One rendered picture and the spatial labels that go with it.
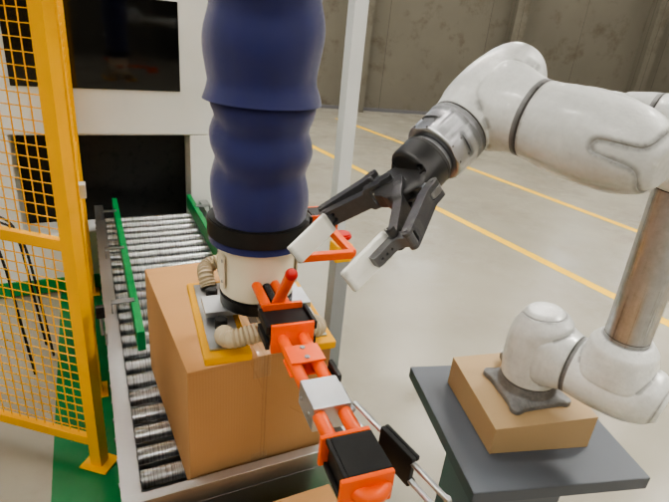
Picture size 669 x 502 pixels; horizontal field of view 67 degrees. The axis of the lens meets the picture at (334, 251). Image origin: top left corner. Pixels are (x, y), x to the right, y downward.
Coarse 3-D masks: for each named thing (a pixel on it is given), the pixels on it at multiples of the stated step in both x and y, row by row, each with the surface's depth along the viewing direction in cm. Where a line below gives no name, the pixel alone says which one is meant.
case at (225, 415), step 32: (160, 288) 160; (160, 320) 151; (192, 320) 145; (160, 352) 160; (192, 352) 131; (256, 352) 134; (160, 384) 169; (192, 384) 125; (224, 384) 130; (256, 384) 135; (288, 384) 141; (192, 416) 129; (224, 416) 134; (256, 416) 140; (288, 416) 146; (192, 448) 134; (224, 448) 139; (256, 448) 145; (288, 448) 151
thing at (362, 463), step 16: (336, 432) 69; (352, 432) 70; (368, 432) 70; (320, 448) 69; (336, 448) 67; (352, 448) 67; (368, 448) 67; (320, 464) 70; (336, 464) 64; (352, 464) 64; (368, 464) 65; (384, 464) 65; (336, 480) 67; (352, 480) 62; (368, 480) 63; (384, 480) 64; (336, 496) 65
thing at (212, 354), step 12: (192, 288) 129; (216, 288) 124; (192, 300) 124; (192, 312) 121; (204, 324) 114; (216, 324) 111; (228, 324) 115; (240, 324) 116; (204, 336) 110; (204, 348) 107; (216, 348) 106; (240, 348) 108; (204, 360) 103; (216, 360) 104; (228, 360) 105; (240, 360) 106
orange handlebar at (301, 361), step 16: (336, 240) 138; (320, 256) 126; (336, 256) 128; (352, 256) 130; (256, 288) 108; (272, 288) 110; (304, 336) 92; (288, 352) 87; (304, 352) 87; (320, 352) 88; (288, 368) 87; (304, 368) 87; (320, 368) 84; (320, 416) 74; (352, 416) 74; (320, 432) 72; (352, 496) 63; (368, 496) 62; (384, 496) 63
